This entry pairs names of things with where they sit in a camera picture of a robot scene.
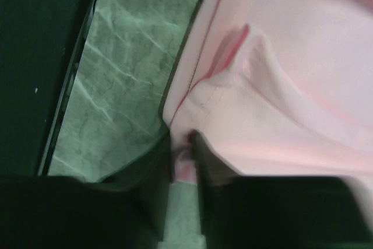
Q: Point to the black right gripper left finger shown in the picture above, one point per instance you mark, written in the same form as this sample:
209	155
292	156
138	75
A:
125	210

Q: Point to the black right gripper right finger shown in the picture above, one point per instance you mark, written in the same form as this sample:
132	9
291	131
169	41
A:
275	211

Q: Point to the pink t-shirt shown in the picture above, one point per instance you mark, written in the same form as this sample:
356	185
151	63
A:
278	87

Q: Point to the black base beam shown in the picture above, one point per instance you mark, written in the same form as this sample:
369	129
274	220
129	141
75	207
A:
41	40

